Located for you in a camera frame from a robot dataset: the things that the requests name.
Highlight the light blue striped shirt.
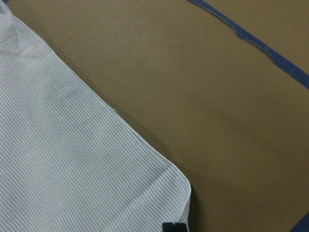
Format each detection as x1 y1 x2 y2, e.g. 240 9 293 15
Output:
0 2 191 232

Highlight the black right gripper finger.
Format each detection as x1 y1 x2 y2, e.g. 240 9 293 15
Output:
162 222 186 232

